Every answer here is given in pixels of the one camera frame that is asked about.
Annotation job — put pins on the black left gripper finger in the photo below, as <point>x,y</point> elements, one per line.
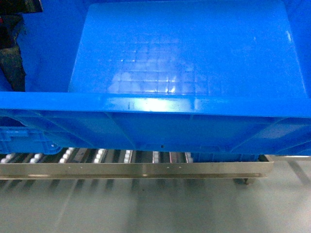
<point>11,22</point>

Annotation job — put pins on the large blue plastic crate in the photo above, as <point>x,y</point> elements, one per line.
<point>213,76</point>

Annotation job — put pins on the steel roller shelf rack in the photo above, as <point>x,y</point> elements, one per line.
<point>95,164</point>

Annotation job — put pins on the blue bin with red parts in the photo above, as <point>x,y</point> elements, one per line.
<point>26,140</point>

